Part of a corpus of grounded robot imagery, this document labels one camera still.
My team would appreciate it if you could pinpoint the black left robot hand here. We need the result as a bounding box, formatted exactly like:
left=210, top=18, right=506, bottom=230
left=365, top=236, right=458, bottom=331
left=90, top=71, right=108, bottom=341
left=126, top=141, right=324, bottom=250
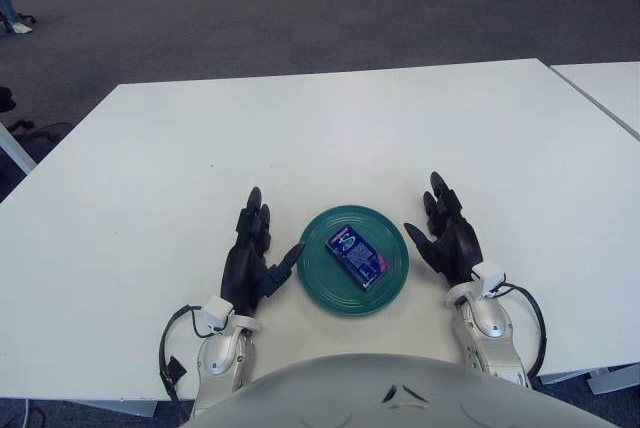
left=219, top=186, right=307, bottom=318

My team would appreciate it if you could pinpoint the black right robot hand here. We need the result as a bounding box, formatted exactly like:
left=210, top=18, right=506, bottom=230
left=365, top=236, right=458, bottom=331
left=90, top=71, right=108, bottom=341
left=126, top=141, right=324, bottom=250
left=403, top=171, right=485, bottom=289

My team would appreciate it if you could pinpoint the blue gum pack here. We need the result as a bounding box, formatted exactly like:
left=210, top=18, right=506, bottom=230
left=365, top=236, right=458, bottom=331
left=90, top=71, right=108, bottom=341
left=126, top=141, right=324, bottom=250
left=324, top=226, right=390, bottom=293

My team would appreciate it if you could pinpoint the round green plate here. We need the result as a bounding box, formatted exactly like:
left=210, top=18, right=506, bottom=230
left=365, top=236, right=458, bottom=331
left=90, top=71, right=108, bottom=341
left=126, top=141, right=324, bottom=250
left=296, top=204, right=412, bottom=318

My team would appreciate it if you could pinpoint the grey robot torso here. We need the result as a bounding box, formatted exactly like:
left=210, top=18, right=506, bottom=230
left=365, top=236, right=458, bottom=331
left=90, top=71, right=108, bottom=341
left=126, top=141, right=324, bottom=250
left=189, top=353, right=621, bottom=428

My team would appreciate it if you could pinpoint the person leg with white shoe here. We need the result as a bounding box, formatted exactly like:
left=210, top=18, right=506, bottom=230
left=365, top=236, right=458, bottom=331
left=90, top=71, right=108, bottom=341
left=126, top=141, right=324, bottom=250
left=0, top=0, right=34, bottom=35

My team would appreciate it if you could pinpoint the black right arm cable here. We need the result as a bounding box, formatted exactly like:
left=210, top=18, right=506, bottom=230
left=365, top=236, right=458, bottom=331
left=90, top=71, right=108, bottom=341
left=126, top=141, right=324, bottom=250
left=499, top=283, right=547, bottom=379

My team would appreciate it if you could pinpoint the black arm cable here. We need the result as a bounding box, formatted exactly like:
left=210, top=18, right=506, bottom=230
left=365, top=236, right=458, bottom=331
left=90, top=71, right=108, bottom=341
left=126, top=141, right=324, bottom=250
left=499, top=283, right=547, bottom=379
left=158, top=303, right=211, bottom=412

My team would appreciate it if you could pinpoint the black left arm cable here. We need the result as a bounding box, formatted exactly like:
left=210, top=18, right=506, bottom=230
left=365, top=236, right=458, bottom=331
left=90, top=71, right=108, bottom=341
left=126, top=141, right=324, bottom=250
left=158, top=303, right=211, bottom=412

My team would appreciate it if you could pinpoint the grey table frame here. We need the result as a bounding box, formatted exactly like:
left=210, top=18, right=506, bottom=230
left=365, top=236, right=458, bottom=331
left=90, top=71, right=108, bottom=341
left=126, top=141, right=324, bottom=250
left=537, top=362, right=640, bottom=397

